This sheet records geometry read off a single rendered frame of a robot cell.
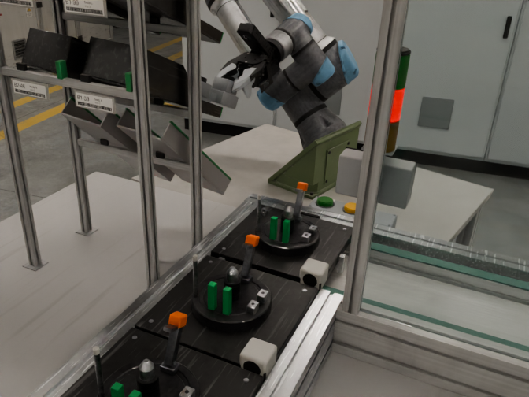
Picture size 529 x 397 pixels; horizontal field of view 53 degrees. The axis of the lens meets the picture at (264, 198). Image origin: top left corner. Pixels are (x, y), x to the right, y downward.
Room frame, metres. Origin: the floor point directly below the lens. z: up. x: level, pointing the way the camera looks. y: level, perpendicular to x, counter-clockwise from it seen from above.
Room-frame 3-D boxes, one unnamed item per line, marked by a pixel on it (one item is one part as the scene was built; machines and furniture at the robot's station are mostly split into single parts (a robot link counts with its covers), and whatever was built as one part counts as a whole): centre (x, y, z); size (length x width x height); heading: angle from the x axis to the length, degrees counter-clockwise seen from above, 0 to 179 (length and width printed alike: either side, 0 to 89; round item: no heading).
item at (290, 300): (0.75, 0.05, 1.01); 0.24 x 0.24 x 0.13; 67
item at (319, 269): (0.85, -0.10, 0.97); 0.05 x 0.05 x 0.04; 67
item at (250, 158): (1.51, -0.16, 0.84); 0.90 x 0.70 x 0.03; 54
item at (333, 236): (0.98, -0.05, 0.96); 0.24 x 0.24 x 0.02; 67
